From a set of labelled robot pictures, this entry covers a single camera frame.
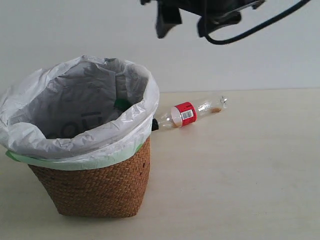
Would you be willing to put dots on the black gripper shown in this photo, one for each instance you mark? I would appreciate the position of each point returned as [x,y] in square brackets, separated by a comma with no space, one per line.
[215,15]

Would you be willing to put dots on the clear bottle green label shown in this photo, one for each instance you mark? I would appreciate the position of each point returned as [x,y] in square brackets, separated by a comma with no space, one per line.
[120,106]

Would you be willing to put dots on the white plastic bin liner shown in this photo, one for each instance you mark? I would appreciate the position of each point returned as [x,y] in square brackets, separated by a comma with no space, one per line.
[62,111]

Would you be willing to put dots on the green plastic bin liner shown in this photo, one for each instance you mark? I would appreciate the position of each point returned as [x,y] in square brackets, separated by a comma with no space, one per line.
[91,161]

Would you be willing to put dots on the woven brown wicker basket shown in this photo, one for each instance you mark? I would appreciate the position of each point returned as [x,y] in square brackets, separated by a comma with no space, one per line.
[116,191]

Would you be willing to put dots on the clear bottle red label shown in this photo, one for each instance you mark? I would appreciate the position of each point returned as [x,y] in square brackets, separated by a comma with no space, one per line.
[189,112]

